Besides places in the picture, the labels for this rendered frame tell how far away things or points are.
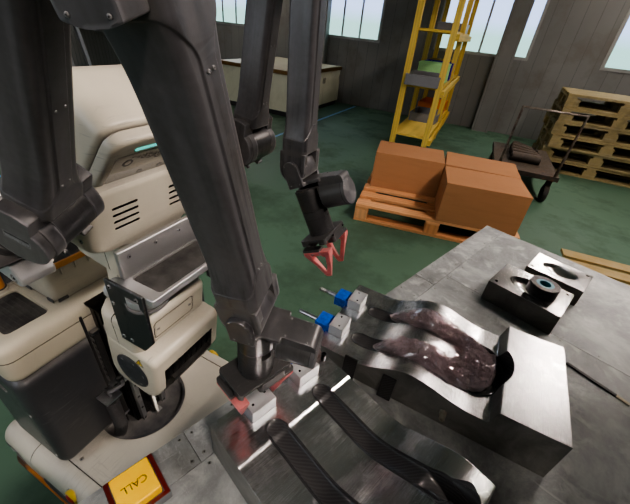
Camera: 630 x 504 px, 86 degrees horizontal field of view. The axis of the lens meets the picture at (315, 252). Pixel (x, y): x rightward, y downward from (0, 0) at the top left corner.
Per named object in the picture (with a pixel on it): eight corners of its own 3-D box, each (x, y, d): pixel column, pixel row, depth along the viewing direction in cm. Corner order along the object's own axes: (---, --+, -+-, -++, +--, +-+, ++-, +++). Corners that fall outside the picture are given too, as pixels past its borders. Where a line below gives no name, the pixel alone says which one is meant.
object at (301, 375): (259, 353, 74) (259, 336, 71) (277, 342, 77) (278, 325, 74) (298, 395, 67) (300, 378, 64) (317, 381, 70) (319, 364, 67)
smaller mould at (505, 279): (480, 297, 108) (488, 280, 104) (499, 279, 117) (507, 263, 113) (548, 335, 96) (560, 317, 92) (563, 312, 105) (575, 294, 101)
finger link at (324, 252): (350, 264, 81) (338, 228, 77) (338, 280, 75) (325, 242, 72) (326, 266, 85) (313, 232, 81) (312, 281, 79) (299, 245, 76)
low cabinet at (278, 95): (337, 104, 764) (342, 66, 722) (291, 119, 610) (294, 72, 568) (277, 92, 818) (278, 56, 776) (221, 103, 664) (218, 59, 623)
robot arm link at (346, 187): (300, 154, 76) (280, 164, 70) (345, 140, 70) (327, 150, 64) (317, 203, 81) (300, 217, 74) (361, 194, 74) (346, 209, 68)
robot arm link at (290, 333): (251, 267, 47) (222, 319, 42) (330, 287, 46) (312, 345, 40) (259, 312, 56) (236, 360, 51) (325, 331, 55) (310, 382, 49)
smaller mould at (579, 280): (519, 279, 118) (526, 265, 114) (531, 266, 126) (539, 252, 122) (573, 306, 108) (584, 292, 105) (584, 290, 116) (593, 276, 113)
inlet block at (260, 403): (215, 381, 68) (212, 364, 65) (236, 368, 71) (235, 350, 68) (253, 431, 60) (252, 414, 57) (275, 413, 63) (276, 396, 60)
